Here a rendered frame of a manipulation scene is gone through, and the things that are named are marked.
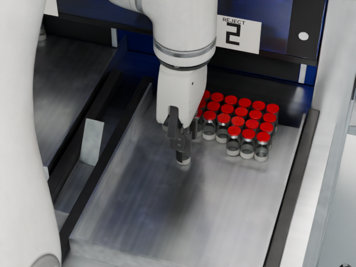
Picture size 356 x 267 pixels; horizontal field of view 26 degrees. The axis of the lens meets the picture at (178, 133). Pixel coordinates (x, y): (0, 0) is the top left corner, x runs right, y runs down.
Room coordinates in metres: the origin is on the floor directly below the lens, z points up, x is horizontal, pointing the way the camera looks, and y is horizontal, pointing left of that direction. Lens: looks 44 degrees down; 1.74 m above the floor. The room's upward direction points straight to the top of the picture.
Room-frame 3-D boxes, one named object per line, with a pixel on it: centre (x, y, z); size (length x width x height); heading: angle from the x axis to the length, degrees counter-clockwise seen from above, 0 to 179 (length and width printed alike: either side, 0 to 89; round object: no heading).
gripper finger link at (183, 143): (0.80, 0.00, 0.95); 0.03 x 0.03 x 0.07; 73
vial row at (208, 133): (0.88, -0.06, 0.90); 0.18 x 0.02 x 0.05; 73
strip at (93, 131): (0.79, 0.15, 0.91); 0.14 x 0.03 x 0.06; 162
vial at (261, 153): (0.83, -0.13, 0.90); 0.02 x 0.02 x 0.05
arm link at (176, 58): (0.83, -0.01, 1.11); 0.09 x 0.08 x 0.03; 163
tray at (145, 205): (0.77, -0.03, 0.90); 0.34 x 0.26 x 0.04; 163
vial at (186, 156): (0.83, -0.01, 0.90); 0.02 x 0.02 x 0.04
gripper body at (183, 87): (0.83, -0.01, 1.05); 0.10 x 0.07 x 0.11; 163
